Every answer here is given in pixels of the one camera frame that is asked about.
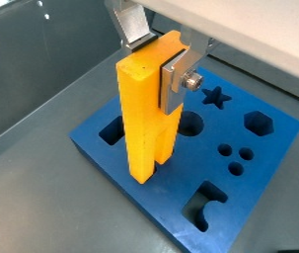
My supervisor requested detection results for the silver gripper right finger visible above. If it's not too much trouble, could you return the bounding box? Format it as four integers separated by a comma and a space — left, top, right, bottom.
158, 27, 219, 115

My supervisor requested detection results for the yellow double-square peg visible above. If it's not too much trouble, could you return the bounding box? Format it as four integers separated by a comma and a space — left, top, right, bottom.
116, 31, 186, 184

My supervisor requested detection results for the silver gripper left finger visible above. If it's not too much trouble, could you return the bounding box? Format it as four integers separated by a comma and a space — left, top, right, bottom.
104, 0, 156, 52

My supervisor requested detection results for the blue shape-sorting block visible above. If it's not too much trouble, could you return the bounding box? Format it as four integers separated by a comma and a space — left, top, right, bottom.
70, 68, 299, 253

